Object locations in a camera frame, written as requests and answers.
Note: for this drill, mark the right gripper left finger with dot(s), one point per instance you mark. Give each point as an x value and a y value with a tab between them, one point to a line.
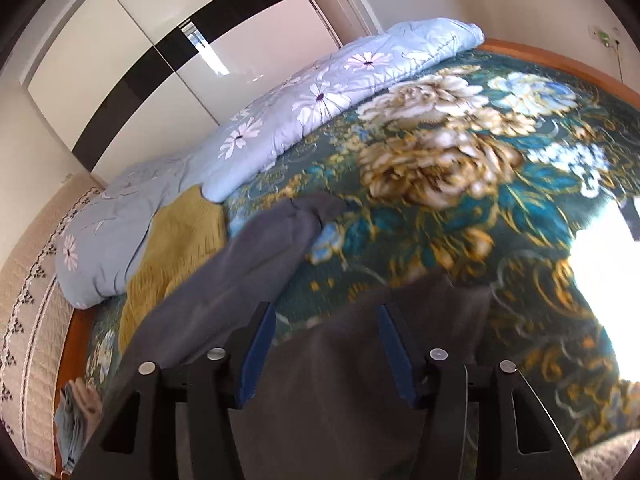
137	438

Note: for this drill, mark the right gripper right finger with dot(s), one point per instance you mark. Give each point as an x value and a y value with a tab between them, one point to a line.
517	438

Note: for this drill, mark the dark grey sweatpants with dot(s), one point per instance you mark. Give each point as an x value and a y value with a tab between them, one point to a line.
326	405

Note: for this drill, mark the folded pink fluffy garment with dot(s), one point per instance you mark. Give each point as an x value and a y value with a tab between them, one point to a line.
90	404

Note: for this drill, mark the folded grey knit garment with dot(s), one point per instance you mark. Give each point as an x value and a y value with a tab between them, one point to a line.
69	428

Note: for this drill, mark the beige quilted headboard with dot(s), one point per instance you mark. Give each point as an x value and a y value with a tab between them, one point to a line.
35	320

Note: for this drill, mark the mustard knit sweater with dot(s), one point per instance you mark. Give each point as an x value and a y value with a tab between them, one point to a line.
184	235

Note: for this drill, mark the light blue floral duvet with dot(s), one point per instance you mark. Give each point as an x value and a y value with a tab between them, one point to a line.
104	242

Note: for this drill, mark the teal floral bed blanket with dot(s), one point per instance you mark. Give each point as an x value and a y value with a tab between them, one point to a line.
505	173

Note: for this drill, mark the white black sliding wardrobe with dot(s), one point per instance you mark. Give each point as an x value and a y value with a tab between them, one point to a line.
125	81

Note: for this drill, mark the wooden bed frame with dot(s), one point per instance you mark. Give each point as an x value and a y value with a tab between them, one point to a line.
72	365

